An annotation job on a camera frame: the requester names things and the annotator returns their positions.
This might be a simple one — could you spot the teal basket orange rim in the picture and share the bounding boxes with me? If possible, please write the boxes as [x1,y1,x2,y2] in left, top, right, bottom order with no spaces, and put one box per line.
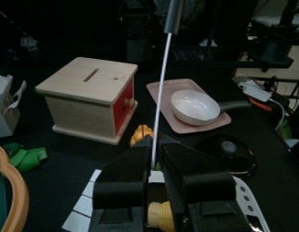
[0,143,30,232]

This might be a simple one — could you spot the orange toy croissant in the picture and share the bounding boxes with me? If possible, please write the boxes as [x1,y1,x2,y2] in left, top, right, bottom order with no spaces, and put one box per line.
[129,124,156,148]

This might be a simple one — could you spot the wooden box with slot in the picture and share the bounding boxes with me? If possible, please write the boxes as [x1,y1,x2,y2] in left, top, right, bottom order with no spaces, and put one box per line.
[34,56,138,146]

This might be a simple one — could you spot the black stand gear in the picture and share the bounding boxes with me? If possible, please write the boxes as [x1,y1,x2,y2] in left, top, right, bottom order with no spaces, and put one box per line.
[246,16,294,69]

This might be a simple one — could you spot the white power adapter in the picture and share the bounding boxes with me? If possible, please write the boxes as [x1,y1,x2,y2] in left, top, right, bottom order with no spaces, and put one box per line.
[237,79,273,102]

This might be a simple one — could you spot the yellow toy corn cob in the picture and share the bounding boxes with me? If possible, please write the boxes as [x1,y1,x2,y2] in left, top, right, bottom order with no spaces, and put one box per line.
[146,200,174,232]

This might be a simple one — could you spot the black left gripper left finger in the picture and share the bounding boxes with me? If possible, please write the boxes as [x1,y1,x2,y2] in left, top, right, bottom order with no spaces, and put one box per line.
[89,135,153,232]

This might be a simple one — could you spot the white segmented block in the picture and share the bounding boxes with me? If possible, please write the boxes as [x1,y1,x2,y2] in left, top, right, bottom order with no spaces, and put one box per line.
[59,169,103,232]

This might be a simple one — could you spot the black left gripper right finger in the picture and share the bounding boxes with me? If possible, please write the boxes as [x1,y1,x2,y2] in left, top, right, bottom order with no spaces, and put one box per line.
[160,142,253,232]

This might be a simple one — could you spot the green toy vegetable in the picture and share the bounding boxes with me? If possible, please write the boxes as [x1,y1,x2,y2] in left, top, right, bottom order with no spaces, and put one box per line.
[2,142,47,173]

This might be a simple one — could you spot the white cable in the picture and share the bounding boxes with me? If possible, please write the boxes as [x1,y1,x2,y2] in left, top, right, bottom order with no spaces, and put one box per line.
[269,98,289,131]

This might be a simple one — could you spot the white pan grey handle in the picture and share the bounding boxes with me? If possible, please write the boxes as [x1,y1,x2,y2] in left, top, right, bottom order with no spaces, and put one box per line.
[170,89,253,127]

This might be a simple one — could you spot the pink rectangular tray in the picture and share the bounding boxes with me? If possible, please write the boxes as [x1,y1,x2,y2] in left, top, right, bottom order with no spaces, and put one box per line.
[145,78,233,135]

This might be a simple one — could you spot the black round pot lid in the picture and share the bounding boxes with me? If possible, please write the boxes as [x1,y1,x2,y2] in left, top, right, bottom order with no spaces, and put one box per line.
[193,134,257,178]

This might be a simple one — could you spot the white grey knife block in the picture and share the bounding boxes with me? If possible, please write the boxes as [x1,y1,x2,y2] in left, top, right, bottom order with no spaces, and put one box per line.
[0,70,27,140]

